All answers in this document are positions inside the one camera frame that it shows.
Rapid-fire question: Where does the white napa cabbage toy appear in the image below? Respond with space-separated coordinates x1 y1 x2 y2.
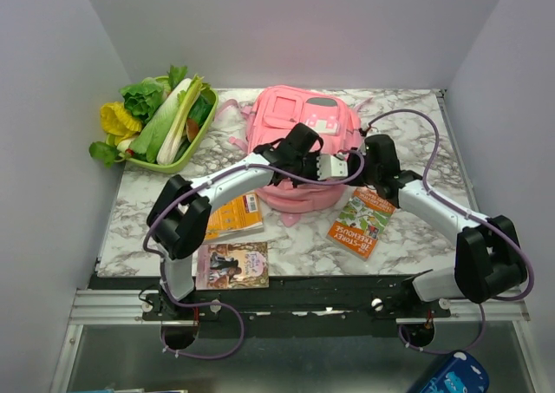
127 75 213 166

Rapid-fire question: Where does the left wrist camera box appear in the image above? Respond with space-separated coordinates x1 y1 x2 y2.
317 154 349 181

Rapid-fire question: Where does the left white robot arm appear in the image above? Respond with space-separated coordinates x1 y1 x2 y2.
143 123 323 319

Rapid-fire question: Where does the pink school backpack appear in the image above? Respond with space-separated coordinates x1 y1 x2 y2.
214 84 374 227

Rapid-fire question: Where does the green lettuce toy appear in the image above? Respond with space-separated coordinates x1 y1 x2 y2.
119 65 188 123

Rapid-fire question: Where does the aluminium frame rail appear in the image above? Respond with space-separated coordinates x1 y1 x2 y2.
69 290 143 325

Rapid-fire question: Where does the yellow flower toy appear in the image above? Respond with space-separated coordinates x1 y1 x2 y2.
100 102 143 137

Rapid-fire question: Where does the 78-storey treehouse book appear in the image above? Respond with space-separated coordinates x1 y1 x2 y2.
326 187 395 260

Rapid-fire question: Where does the black mounting base rail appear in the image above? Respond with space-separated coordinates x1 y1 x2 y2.
88 275 451 338

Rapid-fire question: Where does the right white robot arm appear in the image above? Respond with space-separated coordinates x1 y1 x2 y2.
355 134 529 317

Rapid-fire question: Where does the blue shark pencil case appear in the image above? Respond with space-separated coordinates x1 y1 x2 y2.
408 350 490 393

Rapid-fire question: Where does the green vegetable tray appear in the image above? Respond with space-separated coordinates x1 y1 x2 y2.
122 83 219 174

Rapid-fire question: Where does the pink illustrated storybook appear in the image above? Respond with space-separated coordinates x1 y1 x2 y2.
195 242 270 291

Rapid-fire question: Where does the orange paperback book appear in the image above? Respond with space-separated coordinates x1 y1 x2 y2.
206 192 264 240

